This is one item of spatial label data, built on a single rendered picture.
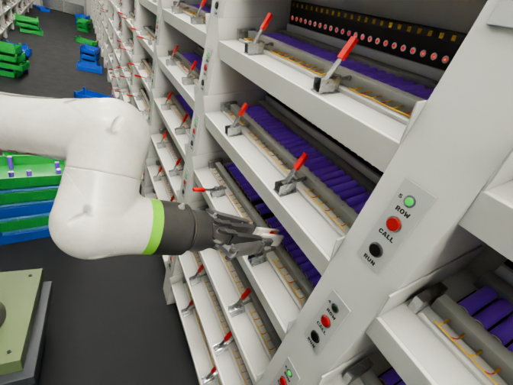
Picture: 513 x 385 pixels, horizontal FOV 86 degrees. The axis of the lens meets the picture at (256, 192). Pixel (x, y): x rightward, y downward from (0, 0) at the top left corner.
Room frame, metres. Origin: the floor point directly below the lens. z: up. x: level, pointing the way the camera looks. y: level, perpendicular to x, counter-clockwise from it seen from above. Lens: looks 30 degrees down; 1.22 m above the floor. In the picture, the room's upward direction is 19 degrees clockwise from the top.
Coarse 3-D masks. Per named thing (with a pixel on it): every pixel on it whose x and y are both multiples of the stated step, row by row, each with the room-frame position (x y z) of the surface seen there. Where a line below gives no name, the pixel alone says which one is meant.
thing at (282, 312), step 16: (192, 160) 0.81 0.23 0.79; (208, 160) 0.83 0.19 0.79; (224, 160) 0.88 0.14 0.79; (208, 176) 0.79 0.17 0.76; (208, 192) 0.71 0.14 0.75; (224, 208) 0.65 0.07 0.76; (240, 208) 0.66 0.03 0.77; (272, 256) 0.51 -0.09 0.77; (256, 272) 0.46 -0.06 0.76; (272, 272) 0.47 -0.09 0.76; (288, 272) 0.47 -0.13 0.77; (256, 288) 0.44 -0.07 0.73; (272, 288) 0.43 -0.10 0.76; (272, 304) 0.39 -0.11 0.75; (288, 304) 0.40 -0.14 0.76; (304, 304) 0.40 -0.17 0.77; (272, 320) 0.38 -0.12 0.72; (288, 320) 0.36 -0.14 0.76
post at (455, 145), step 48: (480, 48) 0.32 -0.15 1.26; (432, 96) 0.33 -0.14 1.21; (480, 96) 0.30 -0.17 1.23; (432, 144) 0.31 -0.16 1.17; (480, 144) 0.28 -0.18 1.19; (384, 192) 0.32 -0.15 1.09; (432, 192) 0.29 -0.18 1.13; (432, 240) 0.26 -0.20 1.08; (480, 240) 0.35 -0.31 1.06; (336, 288) 0.31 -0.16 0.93; (384, 288) 0.27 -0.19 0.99; (288, 336) 0.33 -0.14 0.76; (336, 336) 0.28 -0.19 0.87
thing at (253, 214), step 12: (216, 168) 0.82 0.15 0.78; (228, 180) 0.75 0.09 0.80; (240, 192) 0.70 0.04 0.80; (240, 204) 0.67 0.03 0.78; (252, 216) 0.61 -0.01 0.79; (276, 252) 0.51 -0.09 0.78; (276, 264) 0.48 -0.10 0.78; (288, 264) 0.47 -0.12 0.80; (300, 276) 0.45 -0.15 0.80; (300, 288) 0.43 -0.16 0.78; (312, 288) 0.42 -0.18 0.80; (300, 300) 0.40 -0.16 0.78
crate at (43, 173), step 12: (0, 156) 1.00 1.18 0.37; (12, 156) 1.03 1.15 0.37; (24, 156) 1.06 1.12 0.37; (36, 156) 1.09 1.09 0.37; (0, 168) 0.98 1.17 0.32; (24, 168) 1.03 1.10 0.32; (36, 168) 1.06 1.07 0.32; (48, 168) 1.09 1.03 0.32; (60, 168) 1.12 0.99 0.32; (0, 180) 0.86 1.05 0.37; (12, 180) 0.89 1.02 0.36; (24, 180) 0.92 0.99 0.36; (36, 180) 0.95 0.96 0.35; (48, 180) 0.98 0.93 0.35; (60, 180) 1.01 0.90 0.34
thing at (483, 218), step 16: (512, 160) 0.26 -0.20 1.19; (496, 176) 0.26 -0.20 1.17; (512, 176) 0.28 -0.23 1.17; (480, 192) 0.26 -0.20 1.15; (496, 192) 0.26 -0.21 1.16; (512, 192) 0.26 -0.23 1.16; (480, 208) 0.26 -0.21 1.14; (496, 208) 0.25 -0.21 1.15; (512, 208) 0.24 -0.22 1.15; (464, 224) 0.26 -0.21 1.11; (480, 224) 0.25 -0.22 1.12; (496, 224) 0.24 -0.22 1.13; (512, 224) 0.24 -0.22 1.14; (496, 240) 0.24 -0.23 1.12; (512, 240) 0.23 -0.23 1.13; (512, 256) 0.23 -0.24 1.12
